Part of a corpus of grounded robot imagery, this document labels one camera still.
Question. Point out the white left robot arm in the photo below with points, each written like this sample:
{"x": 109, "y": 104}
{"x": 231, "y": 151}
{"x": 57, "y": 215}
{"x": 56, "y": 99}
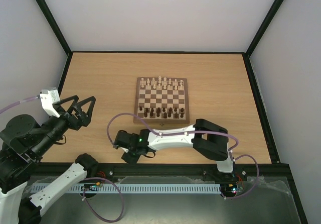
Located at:
{"x": 24, "y": 144}

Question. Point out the light blue cable duct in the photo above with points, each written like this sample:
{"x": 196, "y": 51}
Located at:
{"x": 149, "y": 188}

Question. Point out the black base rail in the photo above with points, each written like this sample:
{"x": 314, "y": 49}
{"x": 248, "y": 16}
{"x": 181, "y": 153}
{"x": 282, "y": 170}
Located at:
{"x": 206, "y": 172}

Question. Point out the wooden chess board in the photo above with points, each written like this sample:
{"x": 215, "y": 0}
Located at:
{"x": 163, "y": 98}

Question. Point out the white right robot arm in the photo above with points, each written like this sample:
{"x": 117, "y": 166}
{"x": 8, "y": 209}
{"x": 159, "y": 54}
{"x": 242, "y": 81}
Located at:
{"x": 207, "y": 138}

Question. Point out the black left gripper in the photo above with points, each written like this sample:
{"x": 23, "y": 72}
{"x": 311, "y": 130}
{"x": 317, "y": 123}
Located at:
{"x": 85, "y": 118}

